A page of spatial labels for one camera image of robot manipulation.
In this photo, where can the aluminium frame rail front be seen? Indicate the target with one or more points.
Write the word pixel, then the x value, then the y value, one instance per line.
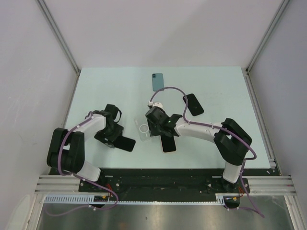
pixel 271 185

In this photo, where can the black phone screen up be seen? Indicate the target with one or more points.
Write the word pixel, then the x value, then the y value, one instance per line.
pixel 124 143

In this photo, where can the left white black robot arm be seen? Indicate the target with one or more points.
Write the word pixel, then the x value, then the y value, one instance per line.
pixel 67 148

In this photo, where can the black phone camera side up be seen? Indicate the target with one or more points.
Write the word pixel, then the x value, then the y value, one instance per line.
pixel 194 105

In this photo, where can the white slotted cable duct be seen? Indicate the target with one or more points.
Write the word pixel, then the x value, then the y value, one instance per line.
pixel 213 200

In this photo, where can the beige phone case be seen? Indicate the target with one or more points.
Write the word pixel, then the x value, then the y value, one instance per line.
pixel 169 152

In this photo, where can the aluminium frame rail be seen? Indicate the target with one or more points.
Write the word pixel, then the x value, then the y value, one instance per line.
pixel 56 184
pixel 271 185

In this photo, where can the aluminium frame rail left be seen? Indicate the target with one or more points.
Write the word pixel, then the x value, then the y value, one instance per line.
pixel 56 184

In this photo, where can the teal blue phone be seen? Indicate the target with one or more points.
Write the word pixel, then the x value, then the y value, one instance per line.
pixel 157 81

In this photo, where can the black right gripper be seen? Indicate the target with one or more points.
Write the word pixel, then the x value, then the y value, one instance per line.
pixel 153 132

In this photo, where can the clear magsafe phone case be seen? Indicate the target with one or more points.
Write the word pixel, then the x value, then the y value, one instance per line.
pixel 142 128

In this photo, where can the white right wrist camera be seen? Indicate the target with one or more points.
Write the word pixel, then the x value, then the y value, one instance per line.
pixel 155 104

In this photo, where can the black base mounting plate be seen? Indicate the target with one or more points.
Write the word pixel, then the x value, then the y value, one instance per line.
pixel 168 184

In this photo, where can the left aluminium corner post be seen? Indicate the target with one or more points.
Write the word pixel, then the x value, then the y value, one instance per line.
pixel 58 35

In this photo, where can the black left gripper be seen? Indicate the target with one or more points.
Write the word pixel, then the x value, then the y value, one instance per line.
pixel 118 131

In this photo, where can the right aluminium corner post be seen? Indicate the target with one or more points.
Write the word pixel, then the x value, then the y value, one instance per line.
pixel 268 33

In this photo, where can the aluminium corner post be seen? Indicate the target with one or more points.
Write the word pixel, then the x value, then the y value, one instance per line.
pixel 58 35
pixel 268 33

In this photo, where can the black phone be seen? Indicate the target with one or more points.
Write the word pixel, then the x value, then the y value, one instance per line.
pixel 168 145

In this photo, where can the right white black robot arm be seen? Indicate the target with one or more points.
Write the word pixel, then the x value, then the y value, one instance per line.
pixel 229 137

